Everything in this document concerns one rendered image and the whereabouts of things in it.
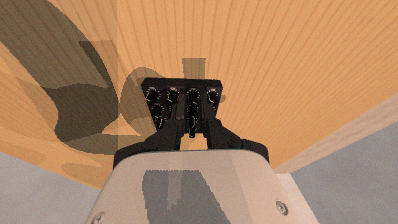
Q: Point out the black knob box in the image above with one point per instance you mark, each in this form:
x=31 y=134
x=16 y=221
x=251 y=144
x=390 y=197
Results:
x=162 y=93

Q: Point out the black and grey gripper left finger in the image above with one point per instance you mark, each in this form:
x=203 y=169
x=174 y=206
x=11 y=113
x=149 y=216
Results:
x=164 y=139

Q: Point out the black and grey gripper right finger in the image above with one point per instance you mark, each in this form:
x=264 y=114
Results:
x=219 y=136

